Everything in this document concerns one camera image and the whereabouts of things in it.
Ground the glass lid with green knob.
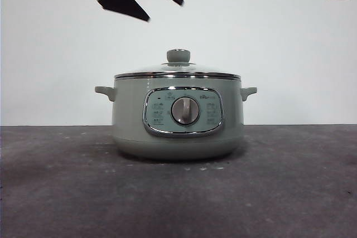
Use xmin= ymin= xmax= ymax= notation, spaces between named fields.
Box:
xmin=114 ymin=49 xmax=242 ymax=80

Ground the pale green electric cooking pot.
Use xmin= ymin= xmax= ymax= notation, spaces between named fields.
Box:
xmin=94 ymin=77 xmax=258 ymax=162

